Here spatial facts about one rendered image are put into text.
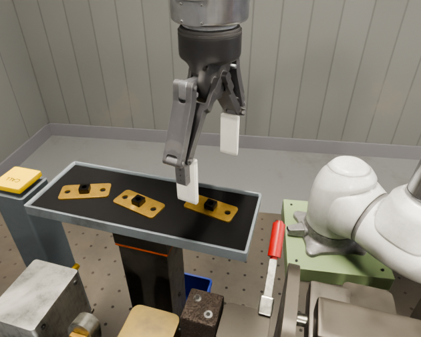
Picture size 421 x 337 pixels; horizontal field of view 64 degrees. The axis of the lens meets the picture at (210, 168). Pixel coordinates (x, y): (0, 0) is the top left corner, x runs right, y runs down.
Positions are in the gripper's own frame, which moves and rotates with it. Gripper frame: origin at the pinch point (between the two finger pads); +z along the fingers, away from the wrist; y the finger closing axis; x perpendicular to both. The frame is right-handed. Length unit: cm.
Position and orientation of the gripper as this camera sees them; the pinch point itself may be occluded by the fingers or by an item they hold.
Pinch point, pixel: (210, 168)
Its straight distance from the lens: 50.2
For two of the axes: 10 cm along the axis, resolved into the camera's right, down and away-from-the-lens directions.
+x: 8.9, 2.5, -3.7
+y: -4.5, 5.1, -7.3
